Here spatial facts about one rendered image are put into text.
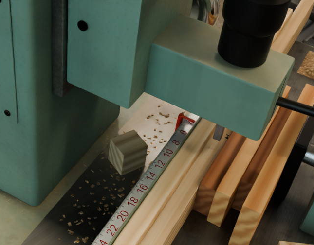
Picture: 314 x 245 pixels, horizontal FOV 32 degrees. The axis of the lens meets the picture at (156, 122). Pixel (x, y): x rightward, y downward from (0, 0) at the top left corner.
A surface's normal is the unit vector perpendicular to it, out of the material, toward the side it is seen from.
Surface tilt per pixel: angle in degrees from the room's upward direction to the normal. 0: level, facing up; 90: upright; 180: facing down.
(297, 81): 0
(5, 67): 90
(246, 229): 90
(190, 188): 0
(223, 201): 90
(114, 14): 90
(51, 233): 0
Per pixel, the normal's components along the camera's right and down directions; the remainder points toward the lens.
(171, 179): 0.12, -0.72
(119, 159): -0.81, 0.33
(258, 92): -0.46, 0.58
